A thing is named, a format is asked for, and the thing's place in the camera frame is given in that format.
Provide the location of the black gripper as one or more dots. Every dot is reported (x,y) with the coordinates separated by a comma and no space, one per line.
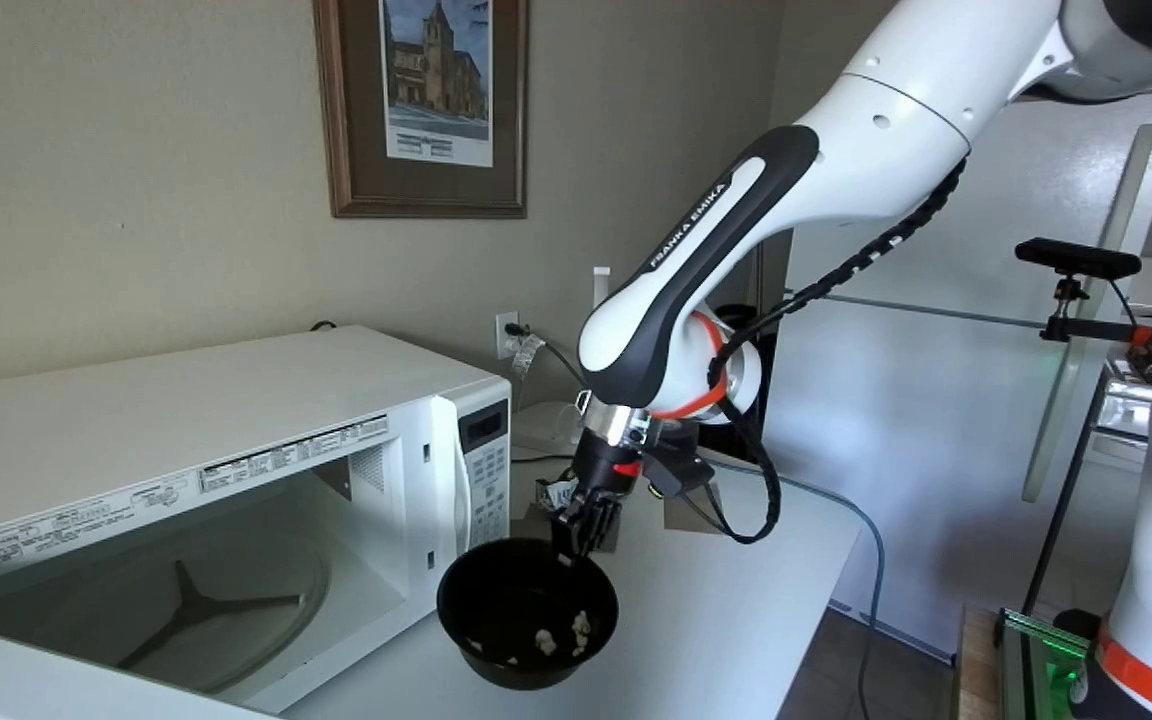
(599,472)

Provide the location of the black round bowl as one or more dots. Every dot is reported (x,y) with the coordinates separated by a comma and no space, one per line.
(523,626)

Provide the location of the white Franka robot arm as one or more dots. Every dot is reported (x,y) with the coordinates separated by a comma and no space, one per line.
(899,107)

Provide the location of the white microwave oven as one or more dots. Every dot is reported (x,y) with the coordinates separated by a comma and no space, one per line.
(136,443)

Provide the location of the white food pieces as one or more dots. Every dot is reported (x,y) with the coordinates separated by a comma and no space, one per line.
(558,640)

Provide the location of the brown framed picture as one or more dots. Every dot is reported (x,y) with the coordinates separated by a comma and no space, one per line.
(338,123)

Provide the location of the thin grey slanted bar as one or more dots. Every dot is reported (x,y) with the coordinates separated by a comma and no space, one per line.
(1098,292)

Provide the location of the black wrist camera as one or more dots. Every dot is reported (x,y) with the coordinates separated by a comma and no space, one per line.
(677,461)

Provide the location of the white wall outlet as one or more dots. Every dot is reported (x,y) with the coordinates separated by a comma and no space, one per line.
(506,338)

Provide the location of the black camera on tripod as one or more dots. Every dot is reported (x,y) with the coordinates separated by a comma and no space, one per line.
(1077,256)

